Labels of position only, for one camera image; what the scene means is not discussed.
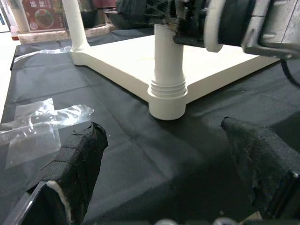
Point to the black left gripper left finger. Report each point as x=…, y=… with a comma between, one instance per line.
x=77, y=164

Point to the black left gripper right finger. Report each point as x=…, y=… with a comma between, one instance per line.
x=264, y=168

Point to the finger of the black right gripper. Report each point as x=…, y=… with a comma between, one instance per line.
x=132, y=10

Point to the white plastic table leg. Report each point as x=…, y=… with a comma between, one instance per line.
x=167, y=58
x=75, y=23

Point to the large black wok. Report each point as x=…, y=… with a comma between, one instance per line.
x=131, y=26

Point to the crossed clear tape patch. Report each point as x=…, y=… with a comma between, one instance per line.
x=35, y=140

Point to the white plastic table top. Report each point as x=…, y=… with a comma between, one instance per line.
x=117, y=63

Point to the black table cloth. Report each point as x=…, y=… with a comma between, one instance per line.
x=152, y=152

